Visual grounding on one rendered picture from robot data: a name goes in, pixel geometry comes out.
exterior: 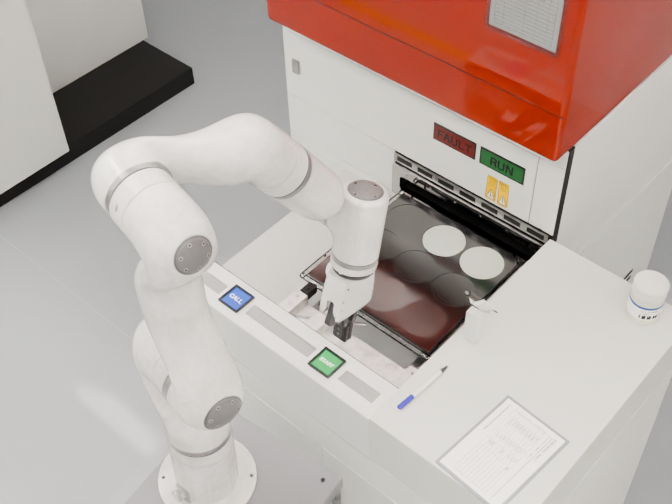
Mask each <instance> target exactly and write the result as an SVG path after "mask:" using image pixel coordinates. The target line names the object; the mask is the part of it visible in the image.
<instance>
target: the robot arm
mask: <svg viewBox="0 0 672 504"><path fill-rule="evenodd" d="M245 183H249V184H251V185H253V186H254V187H256V188H257V189H259V190H260V191H262V192H263V193H265V194H266V195H268V196H269V197H271V198H273V199H274V200H276V201H277V202H279V203H280V204H282V205H284V206H285V207H287V208H288V209H290V210H292V211H293V212H295V213H297V214H298V215H300V216H302V217H304V218H306V219H309V220H314V221H319V222H321V223H322V224H323V225H325V226H326V227H327V228H328V229H329V230H330V232H331V234H332V237H333V242H332V250H331V257H330V263H331V265H332V268H331V269H330V270H329V272H328V275H327V277H326V280H325V284H324V288H323V292H322V296H321V301H320V312H322V313H323V312H325V311H326V310H328V312H327V315H326V318H325V321H324V323H325V324H326V325H328V326H329V327H330V326H333V325H334V328H333V335H334V336H335V337H337V338H338V339H340V340H341V341H343V342H346V341H347V340H349V339H351V335H352V329H353V323H352V322H354V321H355V320H356V317H357V314H358V310H360V309H361V308H362V307H363V306H365V305H366V304H367V303H368V302H369V301H370V299H371V296H372V292H373V286H374V275H375V270H376V268H377V265H378V258H379V252H380V247H381V241H382V236H383V230H384V225H385V219H386V214H387V208H388V203H389V193H388V191H387V189H386V188H385V187H384V186H383V185H381V184H380V183H378V182H376V181H373V180H369V179H353V180H350V181H347V182H346V183H344V184H343V185H342V182H341V180H340V179H339V177H338V176H337V175H336V174H335V173H334V172H333V171H332V170H331V169H330V168H329V167H328V166H326V165H325V164H324V163H323V162H322V161H320V160H319V159H318V158H317V157H315V156H314V155H313V154H312V153H310V152H309V151H308V150H307V149H305V148H304V147H303V146H302V145H300V144H299V143H298V142H296V141H295V140H294V139H293V138H291V137H290V136H289V135H288V134H286V133H285V132H284V131H282V130H281V129H280V128H278V127H277V126H276V125H274V124H273V123H272V122H270V121H269V120H267V119H265V118H264V117H262V116H259V115H257V114H253V113H239V114H235V115H232V116H229V117H227V118H225V119H222V120H220V121H218V122H216V123H214V124H212V125H210V126H208V127H206V128H203V129H201V130H198V131H195V132H192V133H188V134H183V135H177V136H144V137H135V138H131V139H127V140H124V141H121V142H119V143H117V144H115V145H113V146H111V147H110V148H108V149H107V150H106V151H104V152H103V153H102V154H101V155H100V156H99V158H98V159H97V160H96V162H95V164H94V166H93V169H92V172H91V186H92V190H93V193H94V195H95V197H96V199H97V201H98V202H99V204H100V205H101V207H102V208H103V209H104V210H105V212H106V213H107V214H108V215H109V216H110V218H111V219H112V220H113V221H114V222H115V224H116V225H117V226H118V227H119V228H120V230H121V231H122V232H123V233H124V234H125V236H126V237H127V238H128V239H129V241H130V242H131V243H132V245H133V246H134V247H135V249H136V250H137V252H138V254H139V255H140V257H141V260H140V262H139V263H138V265H137V268H136V270H135V275H134V283H135V289H136V293H137V297H138V300H139V304H140V307H141V311H142V314H143V317H144V319H143V320H142V321H141V323H140V324H139V325H138V327H137V329H136V331H135V333H134V336H133V343H132V352H133V358H134V362H135V365H136V368H137V370H138V373H139V375H140V378H141V380H142V382H143V384H144V386H145V388H146V390H147V392H148V394H149V396H150V398H151V400H152V402H153V404H154V406H155V408H156V410H157V412H158V414H159V416H160V418H161V420H162V422H163V424H164V428H165V433H166V437H167V442H168V447H169V451H170V452H169V454H168V455H167V457H166V458H165V459H164V461H163V463H162V465H161V468H160V471H159V477H158V486H159V492H160V495H161V498H162V500H163V502H164V504H247V503H248V501H249V500H250V498H251V497H252V495H253V492H254V490H255V486H256V482H257V471H256V465H255V462H254V460H253V457H252V455H251V454H250V452H249V451H248V450H247V449H246V448H245V447H244V445H242V444H241V443H239V442H238V441H237V440H235V439H234V433H233V425H232V420H233V419H234V417H235V416H236V415H237V414H238V412H239V410H240V409H241V406H242V404H243V401H244V395H245V390H244V383H243V380H242V376H241V374H240V371H239V369H238V367H237V364H236V362H235V360H234V358H233V356H232V354H231V352H230V350H229V348H228V346H227V344H226V342H225V340H224V338H223V336H222V334H221V332H220V330H219V328H218V326H217V324H216V322H215V320H214V317H213V315H212V312H211V310H210V307H209V304H208V302H207V298H206V293H205V288H204V282H203V277H202V274H203V273H204V272H206V271H207V270H208V269H209V268H210V267H211V266H212V265H213V263H214V262H215V260H216V257H217V253H218V243H217V238H216V235H215V232H214V229H213V227H212V225H211V223H210V221H209V219H208V218H207V216H206V215H205V213H204V212H203V211H202V210H201V208H200V207H199V206H198V205H197V204H196V203H195V201H194V200H193V199H192V198H191V197H190V196H189V195H188V194H187V193H186V192H185V191H184V190H183V189H182V188H181V187H180V185H179V184H195V185H211V186H235V185H241V184H245Z"/></svg>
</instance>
